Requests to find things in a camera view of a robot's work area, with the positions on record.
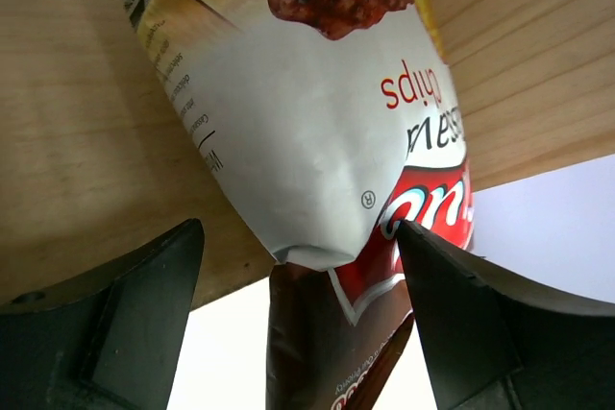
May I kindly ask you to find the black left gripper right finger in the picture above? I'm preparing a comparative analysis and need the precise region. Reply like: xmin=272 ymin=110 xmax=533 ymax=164
xmin=396 ymin=222 xmax=614 ymax=409

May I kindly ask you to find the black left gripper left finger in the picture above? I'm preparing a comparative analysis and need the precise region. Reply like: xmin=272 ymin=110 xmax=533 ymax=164
xmin=1 ymin=219 xmax=205 ymax=409

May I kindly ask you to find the Chuba cassava chips bag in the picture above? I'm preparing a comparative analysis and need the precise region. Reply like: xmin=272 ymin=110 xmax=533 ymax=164
xmin=121 ymin=0 xmax=473 ymax=409

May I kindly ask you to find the wooden two-tier shelf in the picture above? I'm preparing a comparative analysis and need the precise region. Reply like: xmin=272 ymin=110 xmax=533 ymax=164
xmin=1 ymin=0 xmax=614 ymax=306

